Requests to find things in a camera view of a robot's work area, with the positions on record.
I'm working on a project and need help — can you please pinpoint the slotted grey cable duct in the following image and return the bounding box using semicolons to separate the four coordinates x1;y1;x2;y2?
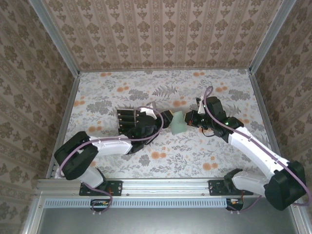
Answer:
45;197;229;209

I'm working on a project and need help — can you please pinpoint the thin aluminium wall rail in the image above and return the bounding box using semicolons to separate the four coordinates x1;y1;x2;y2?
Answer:
79;67;252;73

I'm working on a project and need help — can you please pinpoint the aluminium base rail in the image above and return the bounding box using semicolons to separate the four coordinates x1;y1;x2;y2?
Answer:
36;177;269;197

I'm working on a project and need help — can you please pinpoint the floral patterned table cover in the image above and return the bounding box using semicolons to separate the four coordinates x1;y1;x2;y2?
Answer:
52;69;281;179

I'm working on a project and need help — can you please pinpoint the aluminium lower frame bar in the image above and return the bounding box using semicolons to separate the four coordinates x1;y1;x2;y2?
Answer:
291;209;312;234
22;196;46;234

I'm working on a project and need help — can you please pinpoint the black connector box with wires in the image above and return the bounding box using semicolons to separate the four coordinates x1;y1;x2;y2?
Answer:
89;198;112;212
225;197;245;212

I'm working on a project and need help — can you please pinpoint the aluminium side rail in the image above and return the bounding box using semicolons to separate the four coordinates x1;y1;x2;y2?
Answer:
47;73;81;180
248;70;288;178

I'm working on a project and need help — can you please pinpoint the aluminium corner post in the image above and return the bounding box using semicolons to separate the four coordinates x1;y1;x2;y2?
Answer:
248;0;297;74
27;0;81;78

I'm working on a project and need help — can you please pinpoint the grey-green card holder wallet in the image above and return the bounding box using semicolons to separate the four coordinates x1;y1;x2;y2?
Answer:
170;111;188;135

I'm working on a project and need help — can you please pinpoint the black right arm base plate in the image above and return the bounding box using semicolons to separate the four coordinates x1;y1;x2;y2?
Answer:
208;179;254;196

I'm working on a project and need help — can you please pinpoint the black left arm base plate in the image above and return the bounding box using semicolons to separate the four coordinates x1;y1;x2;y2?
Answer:
79;180;123;197

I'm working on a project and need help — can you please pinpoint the grey sheet metal panel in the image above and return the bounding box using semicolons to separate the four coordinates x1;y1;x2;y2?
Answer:
39;196;299;234

